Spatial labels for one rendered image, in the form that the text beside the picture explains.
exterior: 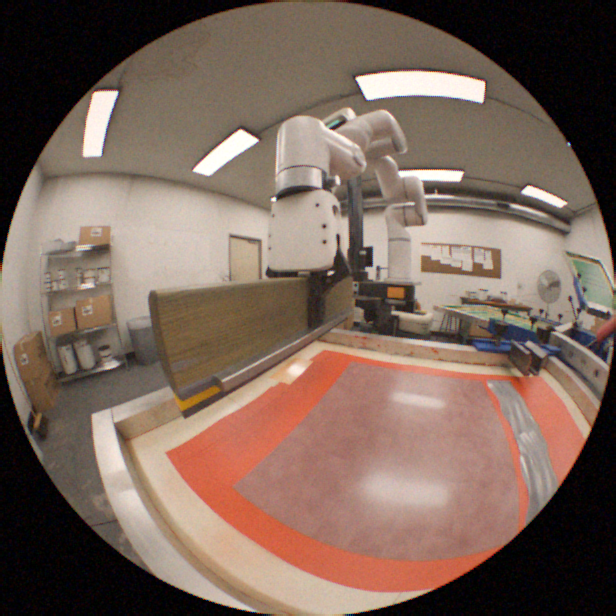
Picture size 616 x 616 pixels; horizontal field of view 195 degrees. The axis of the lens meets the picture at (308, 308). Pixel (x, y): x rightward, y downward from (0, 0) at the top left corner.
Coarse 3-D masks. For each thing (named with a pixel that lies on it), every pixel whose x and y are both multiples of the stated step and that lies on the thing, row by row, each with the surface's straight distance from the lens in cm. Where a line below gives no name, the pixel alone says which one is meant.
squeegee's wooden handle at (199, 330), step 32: (192, 288) 13; (224, 288) 14; (256, 288) 16; (288, 288) 19; (352, 288) 39; (160, 320) 12; (192, 320) 13; (224, 320) 14; (256, 320) 16; (288, 320) 19; (160, 352) 14; (192, 352) 13; (224, 352) 14; (256, 352) 17; (192, 384) 14
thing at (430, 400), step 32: (320, 352) 47; (288, 384) 34; (320, 384) 34; (352, 384) 34; (384, 384) 36; (416, 384) 38; (448, 384) 40; (480, 384) 44; (512, 384) 50; (544, 384) 57; (384, 416) 29; (416, 416) 30; (448, 416) 32; (480, 416) 35; (544, 416) 44
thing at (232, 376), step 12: (348, 312) 34; (324, 324) 25; (300, 336) 20; (312, 336) 22; (276, 348) 17; (288, 348) 18; (252, 360) 16; (264, 360) 16; (276, 360) 17; (228, 372) 14; (240, 372) 14; (252, 372) 15; (216, 384) 15; (228, 384) 14
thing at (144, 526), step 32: (384, 352) 49; (416, 352) 49; (448, 352) 50; (480, 352) 52; (576, 384) 57; (96, 416) 32; (128, 416) 29; (160, 416) 30; (96, 448) 27; (128, 480) 22; (128, 512) 21; (160, 544) 19; (160, 576) 19; (192, 576) 17; (256, 608) 17
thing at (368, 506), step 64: (192, 448) 26; (256, 448) 24; (320, 448) 24; (384, 448) 25; (448, 448) 28; (512, 448) 33; (576, 448) 44; (256, 512) 20; (320, 512) 20; (384, 512) 21; (448, 512) 23; (512, 512) 27; (320, 576) 19; (384, 576) 20; (448, 576) 22
